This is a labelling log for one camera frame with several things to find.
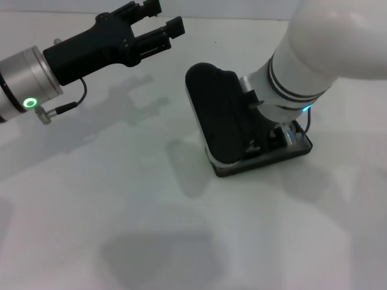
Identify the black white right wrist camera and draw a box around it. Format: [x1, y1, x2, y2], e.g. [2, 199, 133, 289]
[183, 62, 267, 166]

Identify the right wrist silver plug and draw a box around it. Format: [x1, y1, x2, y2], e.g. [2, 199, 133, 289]
[239, 75, 257, 93]

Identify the black glasses case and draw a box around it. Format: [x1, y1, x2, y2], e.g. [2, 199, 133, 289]
[211, 120, 313, 178]

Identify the right arm dark cable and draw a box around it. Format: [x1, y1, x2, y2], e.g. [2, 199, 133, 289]
[282, 104, 314, 146]

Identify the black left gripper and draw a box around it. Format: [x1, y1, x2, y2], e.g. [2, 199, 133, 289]
[42, 0, 186, 87]

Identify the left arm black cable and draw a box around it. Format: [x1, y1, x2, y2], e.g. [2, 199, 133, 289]
[34, 77, 88, 124]

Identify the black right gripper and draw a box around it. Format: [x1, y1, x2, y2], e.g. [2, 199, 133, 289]
[241, 119, 291, 158]

